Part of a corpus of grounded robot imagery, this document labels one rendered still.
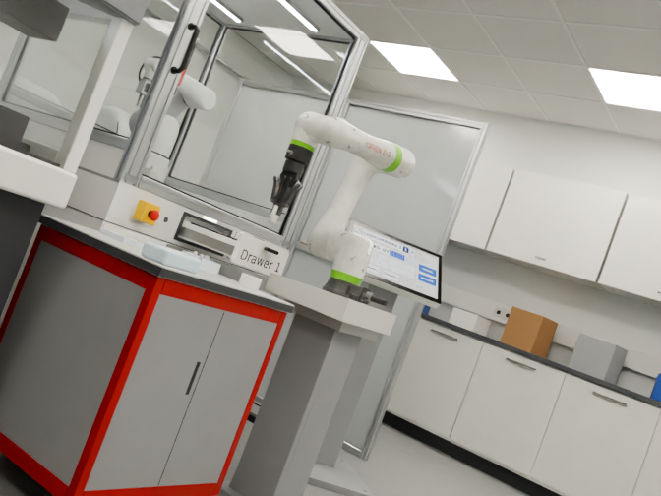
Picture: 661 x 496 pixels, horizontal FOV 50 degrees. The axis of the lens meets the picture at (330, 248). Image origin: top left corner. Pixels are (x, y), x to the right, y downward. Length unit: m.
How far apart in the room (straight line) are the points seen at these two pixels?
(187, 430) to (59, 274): 0.60
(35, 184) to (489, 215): 4.36
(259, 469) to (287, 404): 0.26
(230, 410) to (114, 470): 0.43
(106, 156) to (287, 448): 1.22
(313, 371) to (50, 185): 1.15
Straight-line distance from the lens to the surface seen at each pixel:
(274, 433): 2.72
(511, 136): 6.45
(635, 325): 5.78
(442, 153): 4.31
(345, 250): 2.69
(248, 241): 2.54
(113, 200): 2.52
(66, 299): 2.17
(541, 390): 5.14
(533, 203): 5.78
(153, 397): 2.07
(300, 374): 2.67
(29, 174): 2.03
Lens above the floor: 0.88
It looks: 3 degrees up
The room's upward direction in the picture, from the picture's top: 21 degrees clockwise
